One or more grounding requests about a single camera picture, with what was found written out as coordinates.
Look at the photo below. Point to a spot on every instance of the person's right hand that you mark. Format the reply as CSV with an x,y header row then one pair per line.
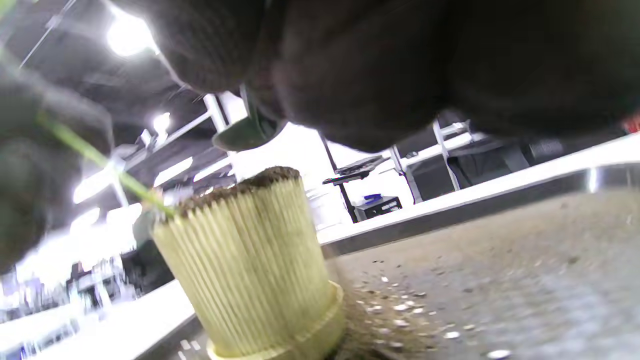
x,y
400,65

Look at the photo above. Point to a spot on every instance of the person's left hand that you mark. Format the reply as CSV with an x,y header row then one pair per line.
x,y
30,165

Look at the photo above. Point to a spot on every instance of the red artificial rose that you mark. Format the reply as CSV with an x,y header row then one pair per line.
x,y
100,160

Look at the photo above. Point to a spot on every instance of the green plastic trowel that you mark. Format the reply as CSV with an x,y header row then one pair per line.
x,y
245,135

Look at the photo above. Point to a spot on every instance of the brown potting mix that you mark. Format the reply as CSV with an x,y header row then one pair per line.
x,y
260,180

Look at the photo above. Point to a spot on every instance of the gold flower pot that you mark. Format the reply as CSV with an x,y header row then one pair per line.
x,y
250,280

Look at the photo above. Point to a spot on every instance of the ceiling strip light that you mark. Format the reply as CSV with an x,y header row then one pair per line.
x,y
172,171
92,187

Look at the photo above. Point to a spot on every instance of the bright ceiling light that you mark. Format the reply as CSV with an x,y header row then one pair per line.
x,y
130,35

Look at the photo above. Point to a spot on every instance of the dark brown tray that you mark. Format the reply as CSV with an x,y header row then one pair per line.
x,y
525,260

